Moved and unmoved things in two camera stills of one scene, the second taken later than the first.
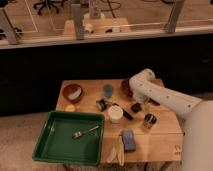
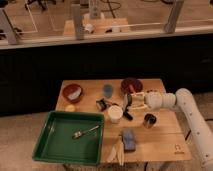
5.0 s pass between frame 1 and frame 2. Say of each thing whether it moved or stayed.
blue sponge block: stayed
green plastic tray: stayed
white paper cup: stayed
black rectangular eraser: moved
